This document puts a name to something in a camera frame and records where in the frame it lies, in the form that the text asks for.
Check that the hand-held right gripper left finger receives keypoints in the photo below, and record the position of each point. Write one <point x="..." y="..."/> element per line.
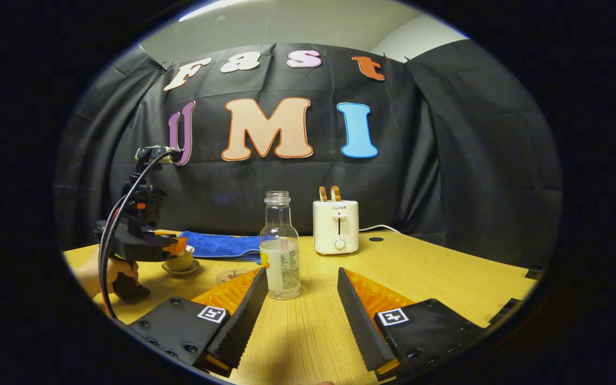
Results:
<point x="244" y="315"/>

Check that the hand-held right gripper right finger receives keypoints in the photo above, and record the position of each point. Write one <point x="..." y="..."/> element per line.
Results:
<point x="359" y="321"/>

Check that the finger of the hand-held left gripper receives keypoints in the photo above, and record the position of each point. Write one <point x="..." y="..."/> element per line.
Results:
<point x="178" y="244"/>

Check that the yellow teacup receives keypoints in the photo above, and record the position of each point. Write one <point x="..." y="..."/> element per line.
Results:
<point x="181" y="261"/>

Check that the round brown coaster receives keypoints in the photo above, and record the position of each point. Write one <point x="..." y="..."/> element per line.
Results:
<point x="230" y="276"/>

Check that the clear glass water bottle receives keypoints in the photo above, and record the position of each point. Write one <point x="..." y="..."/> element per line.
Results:
<point x="280" y="267"/>

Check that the yellow teacup saucer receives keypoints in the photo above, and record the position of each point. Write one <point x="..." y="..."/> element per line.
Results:
<point x="190" y="269"/>

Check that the blue towel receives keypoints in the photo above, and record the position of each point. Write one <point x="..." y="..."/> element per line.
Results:
<point x="222" y="245"/>

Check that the white toaster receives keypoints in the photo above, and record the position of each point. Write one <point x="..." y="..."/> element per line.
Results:
<point x="335" y="224"/>

